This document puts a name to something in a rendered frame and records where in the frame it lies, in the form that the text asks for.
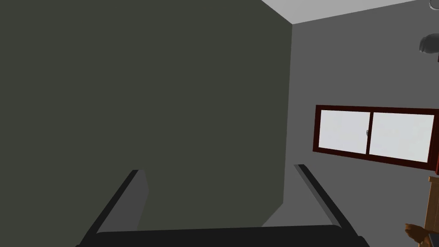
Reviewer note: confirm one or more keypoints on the light wooden furniture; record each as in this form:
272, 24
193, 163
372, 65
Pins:
432, 206

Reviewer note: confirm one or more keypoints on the dark red framed window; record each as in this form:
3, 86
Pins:
377, 135

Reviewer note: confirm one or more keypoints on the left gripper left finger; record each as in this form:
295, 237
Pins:
124, 206

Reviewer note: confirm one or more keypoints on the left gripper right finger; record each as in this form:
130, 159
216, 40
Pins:
322, 199

